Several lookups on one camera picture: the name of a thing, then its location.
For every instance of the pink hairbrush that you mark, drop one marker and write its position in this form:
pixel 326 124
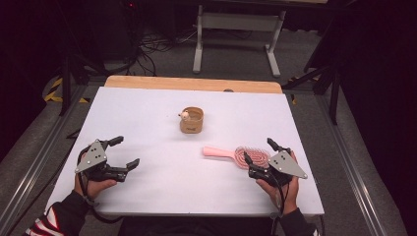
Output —
pixel 244 156

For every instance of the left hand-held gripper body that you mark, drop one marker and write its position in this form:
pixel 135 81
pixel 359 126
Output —
pixel 93 157

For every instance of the person's right hand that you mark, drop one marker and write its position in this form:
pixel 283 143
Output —
pixel 285 196

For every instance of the yellow black hazard tape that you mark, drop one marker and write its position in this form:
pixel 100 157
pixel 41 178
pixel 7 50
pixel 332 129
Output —
pixel 293 98
pixel 54 93

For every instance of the aluminium floor rail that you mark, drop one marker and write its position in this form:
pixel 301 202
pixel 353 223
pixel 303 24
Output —
pixel 354 170
pixel 36 170

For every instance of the grey metal stand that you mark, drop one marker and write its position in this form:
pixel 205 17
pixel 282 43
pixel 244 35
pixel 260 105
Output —
pixel 236 23

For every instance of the black tripod stand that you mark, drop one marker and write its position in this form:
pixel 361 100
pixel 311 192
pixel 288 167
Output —
pixel 327 77
pixel 67 78

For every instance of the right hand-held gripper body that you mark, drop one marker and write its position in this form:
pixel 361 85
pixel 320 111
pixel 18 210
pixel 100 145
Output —
pixel 283 165

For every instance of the person's left hand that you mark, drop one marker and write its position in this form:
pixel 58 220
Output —
pixel 93 188

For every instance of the person's dark lap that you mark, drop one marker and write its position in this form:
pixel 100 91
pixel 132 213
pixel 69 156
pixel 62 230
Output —
pixel 196 227

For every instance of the tan bear cup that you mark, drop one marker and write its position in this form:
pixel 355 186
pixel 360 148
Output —
pixel 191 124

